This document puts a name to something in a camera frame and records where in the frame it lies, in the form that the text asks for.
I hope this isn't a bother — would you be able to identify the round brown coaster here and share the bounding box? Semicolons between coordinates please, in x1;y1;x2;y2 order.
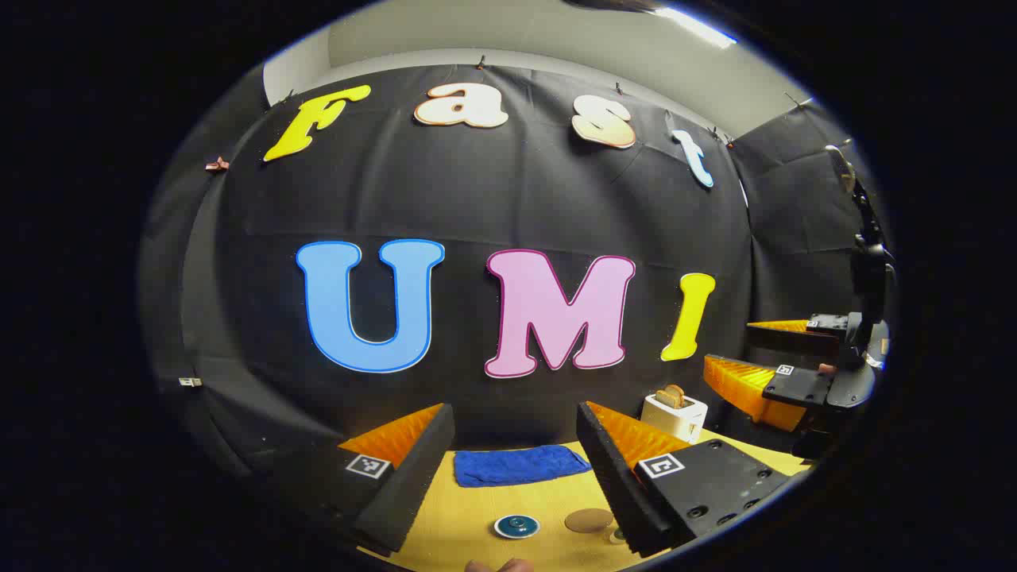
564;508;614;534

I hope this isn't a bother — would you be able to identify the black backdrop cloth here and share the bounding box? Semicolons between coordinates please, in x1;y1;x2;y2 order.
139;64;891;477

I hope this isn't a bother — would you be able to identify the white toaster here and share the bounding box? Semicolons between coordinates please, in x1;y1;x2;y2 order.
640;392;709;444

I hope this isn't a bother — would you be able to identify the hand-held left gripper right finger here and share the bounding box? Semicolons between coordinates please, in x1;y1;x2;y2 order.
576;401;797;558

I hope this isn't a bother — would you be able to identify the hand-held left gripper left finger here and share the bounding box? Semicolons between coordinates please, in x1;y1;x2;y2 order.
270;403;455;555

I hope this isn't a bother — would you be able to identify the blue towel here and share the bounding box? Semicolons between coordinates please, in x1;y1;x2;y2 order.
454;445;593;488

